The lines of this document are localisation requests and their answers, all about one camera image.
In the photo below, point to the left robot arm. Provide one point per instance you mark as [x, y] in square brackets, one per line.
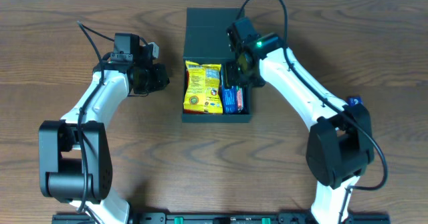
[75, 165]

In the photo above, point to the yellow snack bag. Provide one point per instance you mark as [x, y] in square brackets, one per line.
[202, 94]

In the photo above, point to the blue cookie packet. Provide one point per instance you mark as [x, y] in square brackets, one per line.
[229, 98]

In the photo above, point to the blue Eclipse mints box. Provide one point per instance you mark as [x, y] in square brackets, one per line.
[354, 100]

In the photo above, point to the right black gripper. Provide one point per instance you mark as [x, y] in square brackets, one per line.
[231, 75]

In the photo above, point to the green gum pack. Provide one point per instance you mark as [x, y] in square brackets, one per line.
[240, 99]

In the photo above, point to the dark green gift box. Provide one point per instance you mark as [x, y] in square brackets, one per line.
[206, 42]

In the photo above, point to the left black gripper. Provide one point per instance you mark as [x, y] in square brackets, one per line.
[160, 77]

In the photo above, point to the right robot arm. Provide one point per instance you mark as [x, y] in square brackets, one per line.
[340, 145]

